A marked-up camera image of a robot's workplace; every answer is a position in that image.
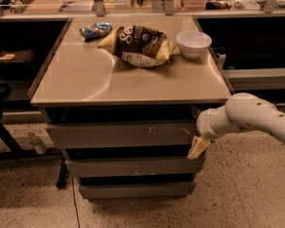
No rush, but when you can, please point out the grey top drawer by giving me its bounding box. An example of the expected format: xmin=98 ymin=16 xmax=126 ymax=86
xmin=47 ymin=120 xmax=196 ymax=149

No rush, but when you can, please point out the grey middle drawer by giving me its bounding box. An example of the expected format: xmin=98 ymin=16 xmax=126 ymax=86
xmin=66 ymin=156 xmax=204 ymax=178

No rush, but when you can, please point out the brown chip bag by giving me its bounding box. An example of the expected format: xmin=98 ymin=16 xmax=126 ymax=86
xmin=98 ymin=25 xmax=175 ymax=67

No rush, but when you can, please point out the grey bottom drawer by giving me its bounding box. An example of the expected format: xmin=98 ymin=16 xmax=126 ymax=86
xmin=79 ymin=181 xmax=196 ymax=200

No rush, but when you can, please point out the black floor cable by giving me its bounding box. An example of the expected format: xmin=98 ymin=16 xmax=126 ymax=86
xmin=71 ymin=178 xmax=82 ymax=228

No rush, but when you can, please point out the blue snack packet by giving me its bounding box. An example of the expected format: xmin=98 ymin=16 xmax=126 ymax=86
xmin=80 ymin=22 xmax=112 ymax=42

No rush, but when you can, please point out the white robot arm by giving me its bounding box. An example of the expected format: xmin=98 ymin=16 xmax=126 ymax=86
xmin=187 ymin=93 xmax=285 ymax=160

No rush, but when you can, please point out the grey drawer cabinet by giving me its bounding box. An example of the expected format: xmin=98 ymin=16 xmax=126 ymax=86
xmin=28 ymin=17 xmax=230 ymax=187

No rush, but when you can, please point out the grey drawer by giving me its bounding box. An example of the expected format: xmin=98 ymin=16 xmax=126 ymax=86
xmin=79 ymin=181 xmax=196 ymax=200
xmin=47 ymin=120 xmax=196 ymax=149
xmin=66 ymin=156 xmax=204 ymax=178

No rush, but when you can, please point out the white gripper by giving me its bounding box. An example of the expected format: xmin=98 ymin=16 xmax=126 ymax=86
xmin=187 ymin=106 xmax=232 ymax=160

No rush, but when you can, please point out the white bowl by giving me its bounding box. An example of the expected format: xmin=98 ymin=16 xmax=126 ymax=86
xmin=177 ymin=30 xmax=212 ymax=59

